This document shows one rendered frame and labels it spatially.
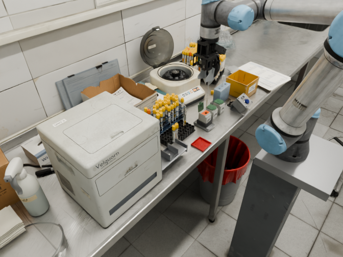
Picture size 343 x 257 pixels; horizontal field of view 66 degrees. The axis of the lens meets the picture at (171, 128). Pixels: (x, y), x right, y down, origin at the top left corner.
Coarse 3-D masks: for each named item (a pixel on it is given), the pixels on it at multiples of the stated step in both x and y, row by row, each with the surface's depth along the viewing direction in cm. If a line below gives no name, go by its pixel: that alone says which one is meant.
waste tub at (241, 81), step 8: (240, 72) 153; (248, 72) 150; (232, 80) 144; (240, 80) 156; (248, 80) 152; (256, 80) 145; (232, 88) 147; (240, 88) 143; (248, 88) 142; (256, 88) 150; (248, 96) 147
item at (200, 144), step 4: (196, 140) 120; (200, 140) 121; (204, 140) 121; (192, 144) 118; (196, 144) 119; (200, 144) 119; (204, 144) 119; (208, 144) 119; (200, 148) 116; (204, 148) 116
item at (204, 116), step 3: (201, 111) 126; (204, 111) 126; (207, 111) 126; (201, 114) 124; (204, 114) 124; (207, 114) 124; (210, 114) 125; (201, 117) 125; (204, 117) 124; (207, 117) 124; (210, 117) 126; (201, 120) 126; (204, 120) 125; (207, 120) 125
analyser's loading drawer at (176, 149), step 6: (168, 144) 109; (174, 144) 114; (180, 144) 113; (186, 144) 110; (162, 150) 106; (168, 150) 111; (174, 150) 109; (180, 150) 111; (186, 150) 112; (162, 156) 108; (168, 156) 105; (174, 156) 107; (162, 162) 106; (168, 162) 106; (162, 168) 103
